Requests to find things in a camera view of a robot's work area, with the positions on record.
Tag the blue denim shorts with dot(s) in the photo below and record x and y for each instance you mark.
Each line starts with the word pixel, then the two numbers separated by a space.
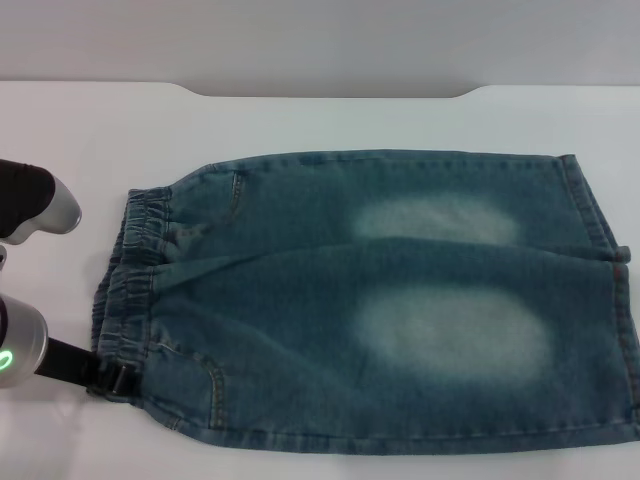
pixel 360 295

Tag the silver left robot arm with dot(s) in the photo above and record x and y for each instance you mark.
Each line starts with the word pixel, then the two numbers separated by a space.
pixel 20 340

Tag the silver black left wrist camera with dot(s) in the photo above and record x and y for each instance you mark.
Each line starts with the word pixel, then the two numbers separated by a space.
pixel 35 205

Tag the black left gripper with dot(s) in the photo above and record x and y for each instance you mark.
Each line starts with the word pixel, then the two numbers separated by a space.
pixel 72 365

